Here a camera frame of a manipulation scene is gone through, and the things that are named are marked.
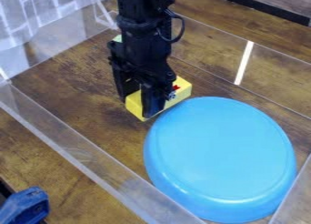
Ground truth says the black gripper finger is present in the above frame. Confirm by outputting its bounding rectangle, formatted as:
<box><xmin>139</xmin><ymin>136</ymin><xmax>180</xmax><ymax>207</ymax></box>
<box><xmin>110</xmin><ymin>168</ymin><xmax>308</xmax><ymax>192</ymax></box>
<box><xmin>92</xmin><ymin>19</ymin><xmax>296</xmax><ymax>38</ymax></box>
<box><xmin>142</xmin><ymin>81</ymin><xmax>175</xmax><ymax>118</ymax></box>
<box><xmin>114</xmin><ymin>67</ymin><xmax>140</xmax><ymax>101</ymax></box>

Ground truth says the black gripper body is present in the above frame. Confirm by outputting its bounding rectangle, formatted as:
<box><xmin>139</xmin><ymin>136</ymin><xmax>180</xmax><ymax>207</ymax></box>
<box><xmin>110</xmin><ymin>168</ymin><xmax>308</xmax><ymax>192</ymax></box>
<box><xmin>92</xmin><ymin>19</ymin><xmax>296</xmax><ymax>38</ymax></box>
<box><xmin>107</xmin><ymin>17</ymin><xmax>176</xmax><ymax>87</ymax></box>

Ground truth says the yellow brick with label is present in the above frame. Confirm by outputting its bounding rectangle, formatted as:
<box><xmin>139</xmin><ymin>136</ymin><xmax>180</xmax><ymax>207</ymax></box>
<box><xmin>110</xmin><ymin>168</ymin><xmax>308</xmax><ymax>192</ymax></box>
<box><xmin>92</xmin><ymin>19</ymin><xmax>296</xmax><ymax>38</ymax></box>
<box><xmin>126</xmin><ymin>76</ymin><xmax>192</xmax><ymax>121</ymax></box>

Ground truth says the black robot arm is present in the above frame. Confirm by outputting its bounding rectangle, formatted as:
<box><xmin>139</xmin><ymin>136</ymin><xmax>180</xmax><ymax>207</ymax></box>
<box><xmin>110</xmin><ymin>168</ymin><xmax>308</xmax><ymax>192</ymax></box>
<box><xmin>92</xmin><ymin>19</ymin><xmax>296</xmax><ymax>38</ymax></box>
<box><xmin>107</xmin><ymin>0</ymin><xmax>176</xmax><ymax>118</ymax></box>

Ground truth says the blue round tray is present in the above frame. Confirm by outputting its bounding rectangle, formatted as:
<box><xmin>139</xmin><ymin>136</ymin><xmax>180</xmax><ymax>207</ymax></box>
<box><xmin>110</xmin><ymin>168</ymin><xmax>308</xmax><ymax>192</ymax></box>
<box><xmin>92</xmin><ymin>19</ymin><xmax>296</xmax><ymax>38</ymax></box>
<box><xmin>143</xmin><ymin>97</ymin><xmax>296</xmax><ymax>223</ymax></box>

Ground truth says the green knobbly toy vegetable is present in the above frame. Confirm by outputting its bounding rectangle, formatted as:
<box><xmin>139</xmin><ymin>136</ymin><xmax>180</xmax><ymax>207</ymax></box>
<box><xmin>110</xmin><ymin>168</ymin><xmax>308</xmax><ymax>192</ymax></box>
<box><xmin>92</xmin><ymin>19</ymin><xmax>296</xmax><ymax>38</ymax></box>
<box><xmin>114</xmin><ymin>35</ymin><xmax>123</xmax><ymax>43</ymax></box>

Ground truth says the blue clamp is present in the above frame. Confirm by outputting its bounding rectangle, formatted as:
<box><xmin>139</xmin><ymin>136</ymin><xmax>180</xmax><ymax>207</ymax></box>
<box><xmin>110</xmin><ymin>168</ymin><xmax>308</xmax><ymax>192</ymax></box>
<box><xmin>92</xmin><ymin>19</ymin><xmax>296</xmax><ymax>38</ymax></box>
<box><xmin>0</xmin><ymin>187</ymin><xmax>49</xmax><ymax>224</ymax></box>

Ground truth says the clear acrylic enclosure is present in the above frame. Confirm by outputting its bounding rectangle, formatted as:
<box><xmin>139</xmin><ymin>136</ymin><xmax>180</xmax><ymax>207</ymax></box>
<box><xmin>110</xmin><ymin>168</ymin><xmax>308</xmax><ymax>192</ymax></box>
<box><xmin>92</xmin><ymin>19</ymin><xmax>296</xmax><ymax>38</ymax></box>
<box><xmin>0</xmin><ymin>0</ymin><xmax>311</xmax><ymax>224</ymax></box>

